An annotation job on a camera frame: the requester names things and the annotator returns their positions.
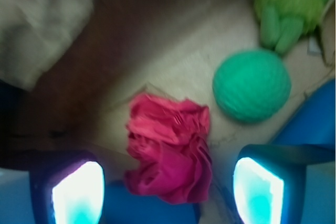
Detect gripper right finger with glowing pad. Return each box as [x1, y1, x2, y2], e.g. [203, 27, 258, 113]
[233, 144, 335, 223]

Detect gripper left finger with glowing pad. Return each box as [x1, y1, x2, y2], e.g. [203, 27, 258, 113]
[1, 150, 104, 223]

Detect red paper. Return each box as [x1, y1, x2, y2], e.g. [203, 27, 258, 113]
[124, 93, 212, 205]

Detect blue rectangular block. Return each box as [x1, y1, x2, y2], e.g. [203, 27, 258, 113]
[103, 180, 201, 223]

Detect blue plastic bottle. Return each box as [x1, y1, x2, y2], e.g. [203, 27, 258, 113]
[272, 79, 335, 150]

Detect teal dimpled ball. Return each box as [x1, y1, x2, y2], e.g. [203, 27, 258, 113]
[212, 49, 292, 123]

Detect brown paper bag bin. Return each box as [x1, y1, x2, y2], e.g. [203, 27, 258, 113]
[9, 0, 335, 223]

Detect lime green plush toy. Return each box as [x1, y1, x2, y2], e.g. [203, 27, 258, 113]
[253, 0, 330, 55]

